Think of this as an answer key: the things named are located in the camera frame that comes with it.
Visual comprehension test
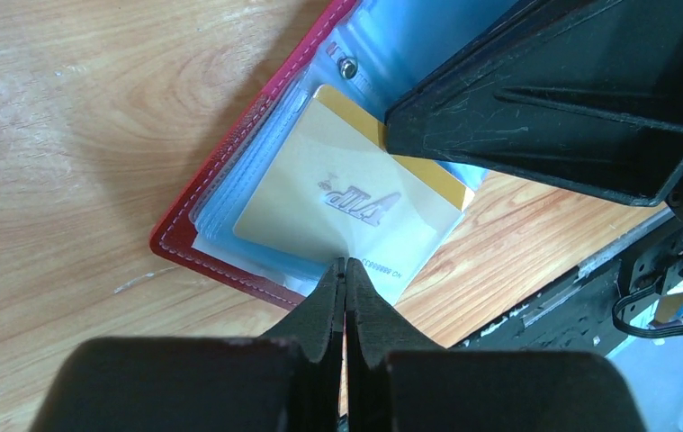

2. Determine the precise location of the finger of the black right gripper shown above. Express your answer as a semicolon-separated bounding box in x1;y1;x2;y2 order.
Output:
385;1;683;207

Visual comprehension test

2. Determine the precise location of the red leather card holder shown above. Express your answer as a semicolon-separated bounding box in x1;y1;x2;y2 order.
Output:
149;1;511;309

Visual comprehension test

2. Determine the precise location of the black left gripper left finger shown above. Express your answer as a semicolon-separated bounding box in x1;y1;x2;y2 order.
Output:
32;259;346;431

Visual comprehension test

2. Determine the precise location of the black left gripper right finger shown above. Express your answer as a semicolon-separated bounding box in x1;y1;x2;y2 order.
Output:
345;258;645;431

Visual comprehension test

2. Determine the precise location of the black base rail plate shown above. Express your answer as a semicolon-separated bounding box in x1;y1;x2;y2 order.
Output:
454;210;683;356

